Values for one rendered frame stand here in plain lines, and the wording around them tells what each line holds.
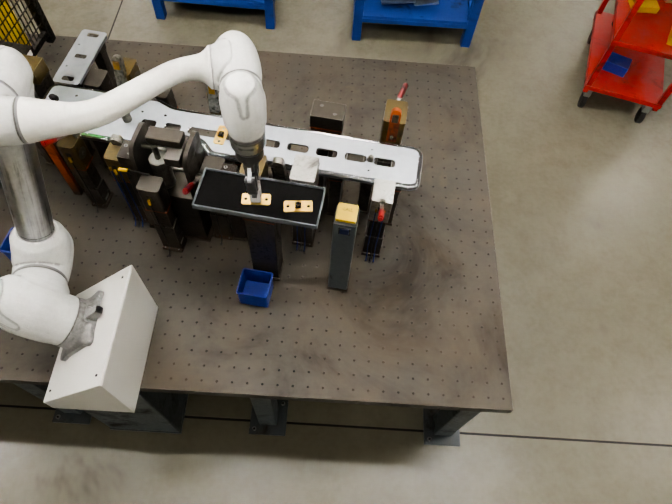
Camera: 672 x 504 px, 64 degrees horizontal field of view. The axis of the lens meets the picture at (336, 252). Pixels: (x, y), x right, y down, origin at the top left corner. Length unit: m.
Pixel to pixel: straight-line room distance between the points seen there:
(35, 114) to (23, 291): 0.58
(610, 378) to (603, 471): 0.44
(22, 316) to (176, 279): 0.55
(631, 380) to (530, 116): 1.68
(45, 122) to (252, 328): 0.96
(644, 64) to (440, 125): 1.88
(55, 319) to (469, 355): 1.31
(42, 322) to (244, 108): 0.87
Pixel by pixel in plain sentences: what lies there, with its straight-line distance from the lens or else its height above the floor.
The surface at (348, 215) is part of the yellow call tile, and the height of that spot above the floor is 1.16.
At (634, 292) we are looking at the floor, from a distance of 3.21.
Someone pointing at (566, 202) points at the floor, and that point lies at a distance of 3.34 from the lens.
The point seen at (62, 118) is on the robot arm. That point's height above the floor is 1.57.
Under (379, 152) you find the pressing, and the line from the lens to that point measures 1.92.
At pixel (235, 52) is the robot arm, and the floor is 1.58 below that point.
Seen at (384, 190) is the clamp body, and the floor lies 1.06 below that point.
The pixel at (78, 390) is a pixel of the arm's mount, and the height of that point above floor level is 0.93.
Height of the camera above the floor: 2.47
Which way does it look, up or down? 61 degrees down
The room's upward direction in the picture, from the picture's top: 6 degrees clockwise
